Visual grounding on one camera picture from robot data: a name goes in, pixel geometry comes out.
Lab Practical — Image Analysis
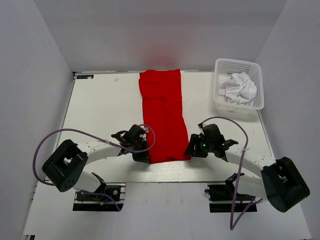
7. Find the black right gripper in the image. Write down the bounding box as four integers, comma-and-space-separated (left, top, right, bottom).
183, 134, 215, 158

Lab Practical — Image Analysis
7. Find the red t-shirt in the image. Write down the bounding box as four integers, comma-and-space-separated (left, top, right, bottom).
138, 69, 191, 164

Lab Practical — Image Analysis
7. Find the white t-shirt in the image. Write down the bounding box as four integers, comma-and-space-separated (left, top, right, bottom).
218, 72, 257, 107

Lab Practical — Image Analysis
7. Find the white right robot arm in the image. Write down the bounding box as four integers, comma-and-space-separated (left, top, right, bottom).
184, 124, 310, 213

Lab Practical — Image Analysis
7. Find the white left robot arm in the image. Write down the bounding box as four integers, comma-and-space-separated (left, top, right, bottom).
41, 124, 156, 200

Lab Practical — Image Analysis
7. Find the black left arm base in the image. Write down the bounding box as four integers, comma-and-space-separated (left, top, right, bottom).
72, 183, 126, 212

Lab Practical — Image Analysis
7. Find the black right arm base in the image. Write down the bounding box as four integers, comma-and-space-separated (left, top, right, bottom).
204, 173, 253, 213

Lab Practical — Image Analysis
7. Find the white plastic basket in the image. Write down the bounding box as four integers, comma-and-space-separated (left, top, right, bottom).
212, 58, 265, 113

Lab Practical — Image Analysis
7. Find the blue table label sticker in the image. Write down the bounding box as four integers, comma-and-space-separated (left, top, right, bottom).
76, 74, 94, 80

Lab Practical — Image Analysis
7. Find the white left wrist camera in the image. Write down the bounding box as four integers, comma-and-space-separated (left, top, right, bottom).
140, 126, 149, 134

